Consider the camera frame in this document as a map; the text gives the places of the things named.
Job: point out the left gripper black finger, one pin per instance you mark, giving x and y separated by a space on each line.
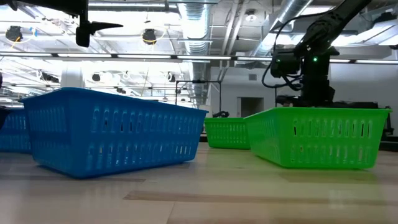
102 26

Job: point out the green plastic basket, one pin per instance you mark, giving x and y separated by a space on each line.
227 133
317 140

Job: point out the blue plastic basket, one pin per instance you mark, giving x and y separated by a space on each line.
18 133
109 133

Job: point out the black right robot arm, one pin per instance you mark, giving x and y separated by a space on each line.
332 21

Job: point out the white pillar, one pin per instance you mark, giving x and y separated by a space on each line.
72 76

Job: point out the long ceiling light strip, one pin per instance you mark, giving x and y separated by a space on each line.
143 56

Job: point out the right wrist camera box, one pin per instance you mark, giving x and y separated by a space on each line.
284 65

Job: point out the silver round ventilation duct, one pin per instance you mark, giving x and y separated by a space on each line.
194 25
289 9

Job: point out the black metal table frame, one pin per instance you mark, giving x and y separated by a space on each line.
388 144

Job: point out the black metal frame stand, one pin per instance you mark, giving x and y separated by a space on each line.
199 81

